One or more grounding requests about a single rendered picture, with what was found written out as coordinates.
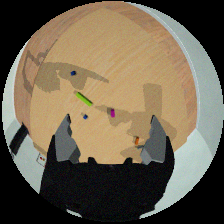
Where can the lime green rod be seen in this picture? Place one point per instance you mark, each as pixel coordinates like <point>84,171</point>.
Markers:
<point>84,99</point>

